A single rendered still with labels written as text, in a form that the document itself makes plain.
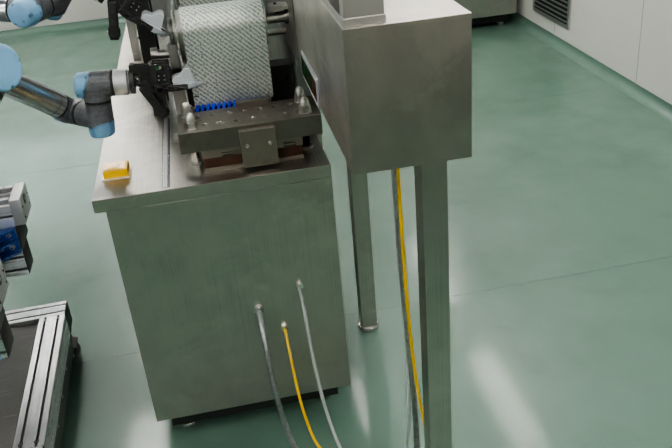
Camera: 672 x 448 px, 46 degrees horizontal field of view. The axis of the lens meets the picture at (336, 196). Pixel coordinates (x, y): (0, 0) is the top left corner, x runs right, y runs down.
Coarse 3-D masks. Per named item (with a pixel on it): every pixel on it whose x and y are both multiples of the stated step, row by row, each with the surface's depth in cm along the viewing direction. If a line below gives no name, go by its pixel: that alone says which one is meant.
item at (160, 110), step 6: (144, 84) 227; (144, 90) 227; (144, 96) 227; (150, 96) 227; (156, 96) 230; (150, 102) 228; (156, 102) 228; (162, 102) 232; (156, 108) 229; (162, 108) 229; (168, 108) 233; (162, 114) 230; (168, 114) 231
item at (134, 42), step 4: (128, 20) 318; (128, 24) 319; (132, 24) 319; (128, 28) 320; (132, 28) 320; (128, 32) 320; (132, 32) 321; (132, 36) 321; (136, 36) 322; (132, 40) 322; (136, 40) 322; (132, 44) 323; (136, 44) 323; (132, 48) 323; (136, 48) 324; (140, 48) 332; (132, 52) 324; (136, 52) 324; (140, 52) 329; (136, 56) 325; (140, 56) 326; (136, 60) 326
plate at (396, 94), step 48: (288, 0) 225; (384, 0) 162; (432, 0) 159; (336, 48) 155; (384, 48) 148; (432, 48) 150; (336, 96) 164; (384, 96) 152; (432, 96) 154; (384, 144) 157; (432, 144) 159
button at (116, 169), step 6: (114, 162) 228; (120, 162) 228; (126, 162) 228; (108, 168) 225; (114, 168) 225; (120, 168) 224; (126, 168) 224; (108, 174) 223; (114, 174) 224; (120, 174) 224; (126, 174) 224
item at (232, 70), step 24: (192, 48) 225; (216, 48) 226; (240, 48) 228; (264, 48) 229; (192, 72) 228; (216, 72) 230; (240, 72) 231; (264, 72) 232; (216, 96) 233; (240, 96) 234; (264, 96) 236
